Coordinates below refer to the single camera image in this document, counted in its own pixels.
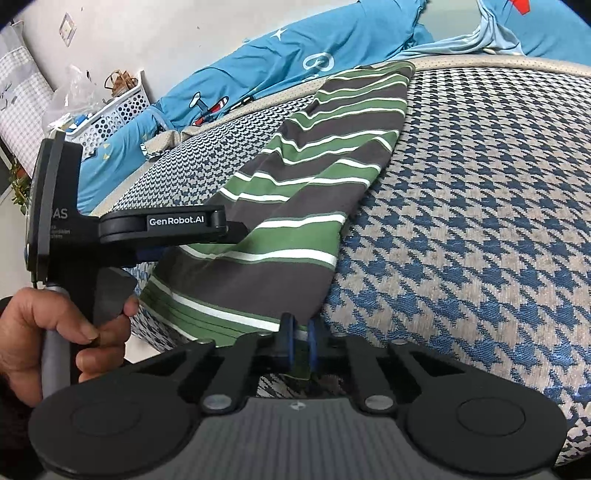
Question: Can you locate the clear plastic bag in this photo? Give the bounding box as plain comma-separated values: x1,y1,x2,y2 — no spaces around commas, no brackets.
41,64,101,136

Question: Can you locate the white perforated plastic basket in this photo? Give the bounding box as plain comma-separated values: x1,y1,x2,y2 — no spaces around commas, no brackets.
59,69,151,154

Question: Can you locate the light blue cloth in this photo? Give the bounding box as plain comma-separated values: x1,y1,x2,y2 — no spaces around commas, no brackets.
405,0,528,59

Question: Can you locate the long blue airplane-print cushion cover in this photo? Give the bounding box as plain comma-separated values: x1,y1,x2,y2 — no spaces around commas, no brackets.
154,0,435,128

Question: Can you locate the grey checked pillow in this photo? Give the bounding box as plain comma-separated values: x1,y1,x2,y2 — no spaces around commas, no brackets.
0,20,57,161

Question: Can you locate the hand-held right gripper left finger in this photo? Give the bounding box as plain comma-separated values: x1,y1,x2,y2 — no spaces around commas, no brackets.
130,312,299,414

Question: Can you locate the blue houndstooth mattress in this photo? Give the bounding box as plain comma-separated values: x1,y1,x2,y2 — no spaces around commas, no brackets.
89,54,591,468

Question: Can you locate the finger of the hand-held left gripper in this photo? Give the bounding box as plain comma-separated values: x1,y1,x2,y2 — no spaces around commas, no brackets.
134,244,165,265
225,220,251,242

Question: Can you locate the green plant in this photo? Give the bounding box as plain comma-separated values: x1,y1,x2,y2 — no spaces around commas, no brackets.
8,158,36,216

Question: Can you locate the brown woven bag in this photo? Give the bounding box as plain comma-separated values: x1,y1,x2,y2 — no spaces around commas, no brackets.
103,68,140,99

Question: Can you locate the person's left hand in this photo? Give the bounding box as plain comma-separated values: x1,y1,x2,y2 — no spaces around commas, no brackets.
0,289,140,408

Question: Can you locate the green grey striped t-shirt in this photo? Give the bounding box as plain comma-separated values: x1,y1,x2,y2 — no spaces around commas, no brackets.
139,60,415,380

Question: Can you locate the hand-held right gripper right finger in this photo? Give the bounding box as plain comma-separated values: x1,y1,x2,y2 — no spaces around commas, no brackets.
307,318,465,414

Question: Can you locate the grey foam pad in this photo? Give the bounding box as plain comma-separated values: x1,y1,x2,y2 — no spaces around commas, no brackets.
426,0,484,45

